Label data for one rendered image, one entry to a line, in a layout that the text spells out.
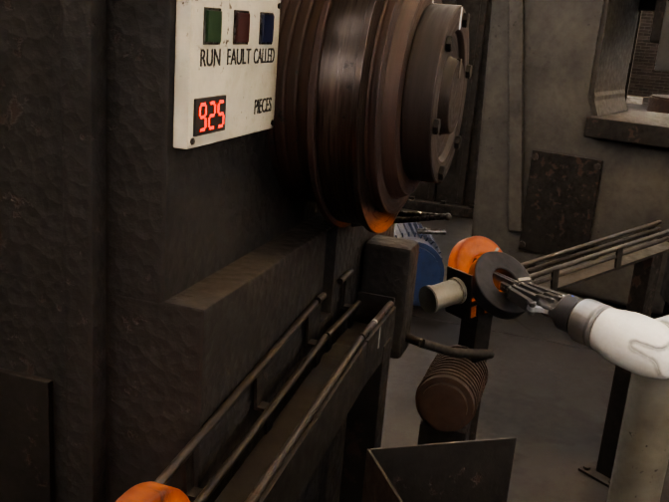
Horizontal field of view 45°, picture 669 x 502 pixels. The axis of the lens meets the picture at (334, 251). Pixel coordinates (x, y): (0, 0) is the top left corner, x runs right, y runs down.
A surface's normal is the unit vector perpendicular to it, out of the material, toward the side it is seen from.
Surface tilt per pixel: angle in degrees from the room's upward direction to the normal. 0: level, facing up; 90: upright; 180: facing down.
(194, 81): 90
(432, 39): 51
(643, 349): 72
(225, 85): 90
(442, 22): 36
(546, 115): 90
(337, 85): 86
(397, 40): 64
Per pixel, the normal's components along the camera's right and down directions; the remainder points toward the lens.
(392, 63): 0.18, 0.00
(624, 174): -0.54, 0.19
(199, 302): 0.07, -0.96
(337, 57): -0.29, -0.01
